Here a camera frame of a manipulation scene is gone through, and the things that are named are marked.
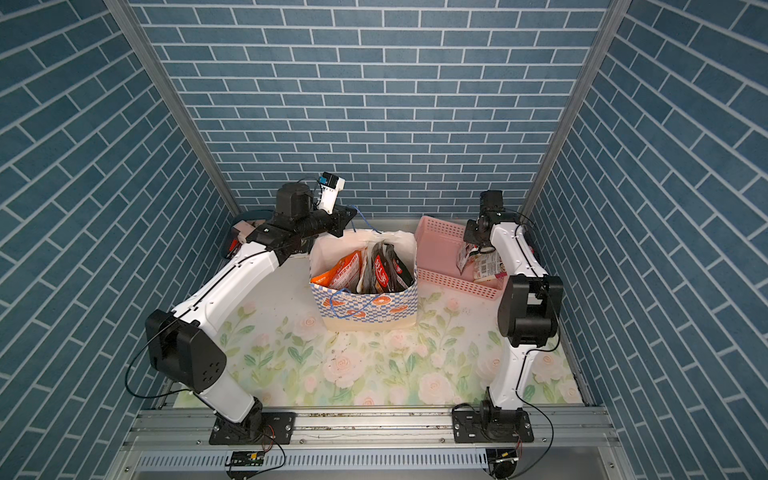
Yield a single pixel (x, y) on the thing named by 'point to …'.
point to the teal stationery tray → (233, 240)
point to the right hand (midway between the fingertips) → (477, 235)
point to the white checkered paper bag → (353, 311)
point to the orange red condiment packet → (344, 277)
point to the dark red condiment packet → (380, 267)
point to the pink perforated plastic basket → (438, 244)
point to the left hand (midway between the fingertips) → (363, 211)
